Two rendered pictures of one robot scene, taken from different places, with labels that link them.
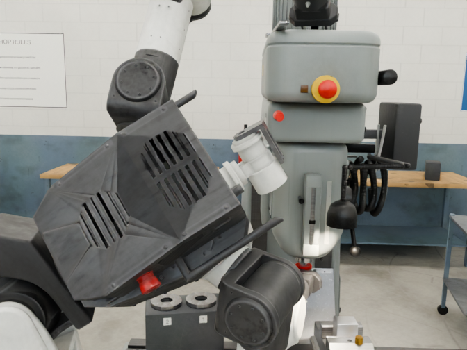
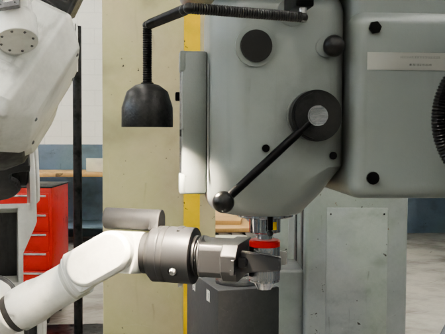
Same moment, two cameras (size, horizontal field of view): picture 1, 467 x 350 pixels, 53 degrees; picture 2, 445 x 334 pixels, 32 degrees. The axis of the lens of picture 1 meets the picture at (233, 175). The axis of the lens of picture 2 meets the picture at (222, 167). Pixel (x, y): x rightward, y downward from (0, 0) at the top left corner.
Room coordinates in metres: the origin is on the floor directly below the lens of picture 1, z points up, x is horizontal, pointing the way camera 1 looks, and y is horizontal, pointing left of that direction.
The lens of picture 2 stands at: (1.05, -1.35, 1.44)
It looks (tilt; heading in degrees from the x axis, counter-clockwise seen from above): 3 degrees down; 82
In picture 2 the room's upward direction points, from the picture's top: straight up
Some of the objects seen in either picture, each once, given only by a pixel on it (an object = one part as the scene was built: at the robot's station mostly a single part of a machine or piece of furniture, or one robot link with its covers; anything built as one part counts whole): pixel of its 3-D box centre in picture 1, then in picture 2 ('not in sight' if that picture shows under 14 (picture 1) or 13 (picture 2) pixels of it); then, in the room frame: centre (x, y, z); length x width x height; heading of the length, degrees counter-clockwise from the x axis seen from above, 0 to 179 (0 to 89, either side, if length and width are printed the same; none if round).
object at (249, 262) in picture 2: not in sight; (259, 263); (1.26, -0.23, 1.24); 0.06 x 0.02 x 0.03; 158
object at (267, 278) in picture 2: not in sight; (264, 264); (1.27, -0.20, 1.23); 0.05 x 0.05 x 0.06
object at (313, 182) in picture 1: (311, 214); (192, 122); (1.16, -0.20, 1.44); 0.04 x 0.04 x 0.21; 88
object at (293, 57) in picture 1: (311, 71); not in sight; (1.28, -0.21, 1.81); 0.47 x 0.26 x 0.16; 178
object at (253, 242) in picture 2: (303, 266); (264, 242); (1.27, -0.20, 1.26); 0.05 x 0.05 x 0.01
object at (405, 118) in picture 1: (399, 134); not in sight; (1.56, -0.55, 1.62); 0.20 x 0.09 x 0.21; 178
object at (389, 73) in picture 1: (364, 79); not in sight; (1.30, -0.35, 1.79); 0.45 x 0.04 x 0.04; 178
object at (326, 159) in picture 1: (306, 195); (268, 106); (1.27, -0.21, 1.47); 0.21 x 0.19 x 0.32; 88
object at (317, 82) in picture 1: (325, 89); not in sight; (1.04, -0.20, 1.76); 0.06 x 0.02 x 0.06; 88
